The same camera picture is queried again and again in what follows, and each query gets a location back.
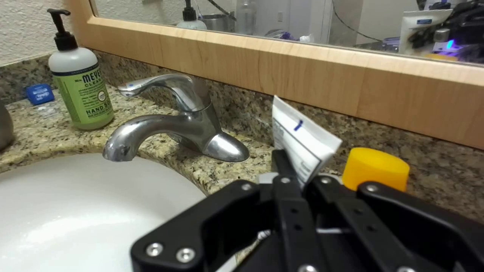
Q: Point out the chrome faucet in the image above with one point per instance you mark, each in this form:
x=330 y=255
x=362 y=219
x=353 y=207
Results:
x=187 y=125

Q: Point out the blue floss container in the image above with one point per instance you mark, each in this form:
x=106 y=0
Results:
x=40 y=94

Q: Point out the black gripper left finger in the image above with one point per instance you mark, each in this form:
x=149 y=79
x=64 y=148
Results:
x=296 y=221

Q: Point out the green soap pump bottle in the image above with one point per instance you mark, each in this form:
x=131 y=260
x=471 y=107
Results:
x=84 y=91

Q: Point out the white tube with yellow lid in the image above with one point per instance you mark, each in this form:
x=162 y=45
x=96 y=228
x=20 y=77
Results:
x=303 y=137

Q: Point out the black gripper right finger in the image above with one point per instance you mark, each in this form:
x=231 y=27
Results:
x=348 y=227

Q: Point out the white oval sink basin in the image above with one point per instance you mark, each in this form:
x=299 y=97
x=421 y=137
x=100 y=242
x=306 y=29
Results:
x=85 y=212

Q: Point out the wood framed mirror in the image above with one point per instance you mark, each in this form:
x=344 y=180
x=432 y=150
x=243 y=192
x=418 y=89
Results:
x=303 y=69

